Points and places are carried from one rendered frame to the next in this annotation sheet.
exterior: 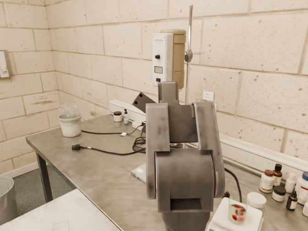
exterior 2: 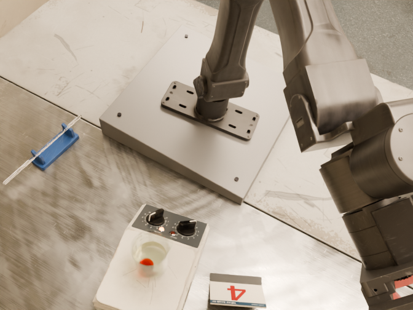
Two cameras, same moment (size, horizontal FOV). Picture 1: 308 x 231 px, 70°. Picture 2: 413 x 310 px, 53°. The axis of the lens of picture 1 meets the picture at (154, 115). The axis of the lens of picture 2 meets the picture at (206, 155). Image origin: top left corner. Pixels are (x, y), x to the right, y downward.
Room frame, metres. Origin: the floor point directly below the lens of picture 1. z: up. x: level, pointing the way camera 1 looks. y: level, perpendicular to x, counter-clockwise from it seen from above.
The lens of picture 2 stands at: (0.71, -0.26, 1.61)
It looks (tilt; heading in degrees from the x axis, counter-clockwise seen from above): 57 degrees down; 157
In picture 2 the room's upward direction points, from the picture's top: 8 degrees clockwise
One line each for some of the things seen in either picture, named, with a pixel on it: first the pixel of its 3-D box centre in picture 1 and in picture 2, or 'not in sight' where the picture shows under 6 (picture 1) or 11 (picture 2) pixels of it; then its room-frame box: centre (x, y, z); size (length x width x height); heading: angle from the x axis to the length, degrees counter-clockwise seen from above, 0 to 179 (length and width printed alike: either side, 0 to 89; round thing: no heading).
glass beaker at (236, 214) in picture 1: (236, 208); (152, 254); (0.50, -0.24, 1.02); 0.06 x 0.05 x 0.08; 90
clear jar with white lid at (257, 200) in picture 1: (255, 207); not in sight; (0.60, -0.34, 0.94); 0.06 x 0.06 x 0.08
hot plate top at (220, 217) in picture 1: (237, 216); (147, 275); (0.51, -0.25, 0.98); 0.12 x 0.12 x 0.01; 56
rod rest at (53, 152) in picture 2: not in sight; (54, 144); (0.19, -0.37, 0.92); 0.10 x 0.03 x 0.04; 129
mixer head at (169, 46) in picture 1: (168, 61); not in sight; (0.89, -0.06, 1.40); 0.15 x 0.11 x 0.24; 135
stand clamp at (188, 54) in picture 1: (180, 55); not in sight; (1.00, -0.12, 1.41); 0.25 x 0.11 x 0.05; 135
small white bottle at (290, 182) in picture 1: (290, 182); not in sight; (0.73, -0.55, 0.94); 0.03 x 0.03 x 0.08
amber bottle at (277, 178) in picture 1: (276, 175); not in sight; (0.77, -0.51, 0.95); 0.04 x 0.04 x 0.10
